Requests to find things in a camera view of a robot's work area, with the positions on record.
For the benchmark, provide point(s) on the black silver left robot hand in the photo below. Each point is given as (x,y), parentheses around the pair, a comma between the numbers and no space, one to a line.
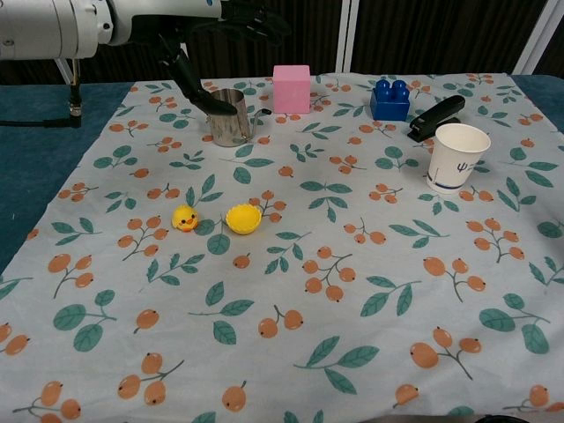
(196,90)

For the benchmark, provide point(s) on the yellow rubber duck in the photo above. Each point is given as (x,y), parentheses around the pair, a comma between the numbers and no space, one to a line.
(185,218)

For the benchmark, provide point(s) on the yellow cupcake mold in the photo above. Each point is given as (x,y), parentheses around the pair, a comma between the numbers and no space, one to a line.
(242,219)

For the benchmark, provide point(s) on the blue toy building brick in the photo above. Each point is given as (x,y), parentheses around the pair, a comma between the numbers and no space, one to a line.
(390,102)

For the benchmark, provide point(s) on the stainless steel pitcher cup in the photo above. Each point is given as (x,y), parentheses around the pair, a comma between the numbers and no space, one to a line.
(229,121)

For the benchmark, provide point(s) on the pink cube block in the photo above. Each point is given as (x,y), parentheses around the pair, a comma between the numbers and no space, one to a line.
(291,90)

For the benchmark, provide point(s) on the floral fruit print tablecloth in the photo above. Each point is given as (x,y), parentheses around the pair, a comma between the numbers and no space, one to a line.
(282,273)

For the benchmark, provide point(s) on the black stapler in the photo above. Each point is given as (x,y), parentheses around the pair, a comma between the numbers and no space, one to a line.
(436,116)

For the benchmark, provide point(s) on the white paper cup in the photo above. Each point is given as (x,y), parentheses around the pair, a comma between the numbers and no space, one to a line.
(456,161)

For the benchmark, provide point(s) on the white frame post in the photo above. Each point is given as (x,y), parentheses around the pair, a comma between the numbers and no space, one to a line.
(539,37)
(346,35)

